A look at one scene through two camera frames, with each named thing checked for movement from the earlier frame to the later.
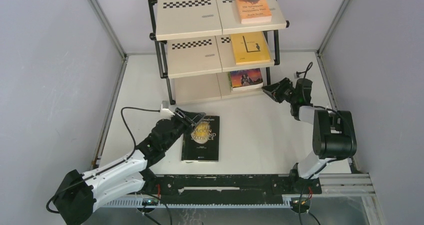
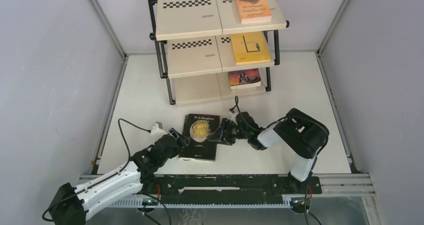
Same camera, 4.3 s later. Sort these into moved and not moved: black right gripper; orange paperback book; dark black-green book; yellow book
Moved: black right gripper
Not moved: yellow book; orange paperback book; dark black-green book
